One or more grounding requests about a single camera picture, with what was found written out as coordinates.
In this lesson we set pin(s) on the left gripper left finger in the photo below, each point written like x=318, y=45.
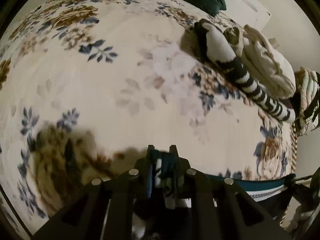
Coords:
x=113, y=209

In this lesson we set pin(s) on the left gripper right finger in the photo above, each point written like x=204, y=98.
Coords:
x=228, y=208

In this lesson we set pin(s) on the black grey striped sweater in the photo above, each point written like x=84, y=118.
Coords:
x=174, y=201

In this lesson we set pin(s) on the folded white clothes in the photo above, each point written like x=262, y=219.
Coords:
x=264, y=63

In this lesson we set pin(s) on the floral bed blanket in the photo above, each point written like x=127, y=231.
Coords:
x=88, y=85

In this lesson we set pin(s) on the black white FUSION garment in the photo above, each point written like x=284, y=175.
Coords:
x=215, y=49

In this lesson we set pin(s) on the white bed headboard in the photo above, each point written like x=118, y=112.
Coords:
x=250, y=12

